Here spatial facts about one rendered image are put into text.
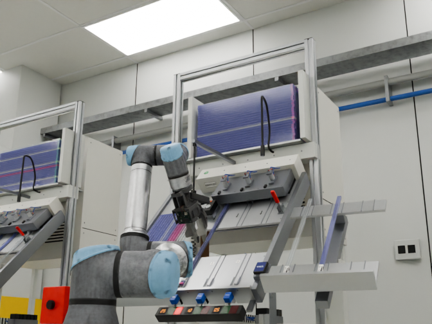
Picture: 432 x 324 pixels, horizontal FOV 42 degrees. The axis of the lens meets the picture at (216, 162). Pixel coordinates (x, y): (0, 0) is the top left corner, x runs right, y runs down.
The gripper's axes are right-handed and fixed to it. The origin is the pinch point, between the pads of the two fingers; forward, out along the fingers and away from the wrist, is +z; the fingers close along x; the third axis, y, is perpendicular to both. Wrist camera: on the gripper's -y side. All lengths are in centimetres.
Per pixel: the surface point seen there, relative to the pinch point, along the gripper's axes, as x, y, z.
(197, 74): -38, -97, -52
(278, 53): 8, -97, -52
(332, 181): 21, -89, 13
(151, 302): -24.3, 7.9, 20.4
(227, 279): 7.2, 2.0, 15.5
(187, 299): -7.7, 8.1, 19.5
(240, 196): -3.4, -42.3, -0.5
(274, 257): 21.1, -10.2, 14.0
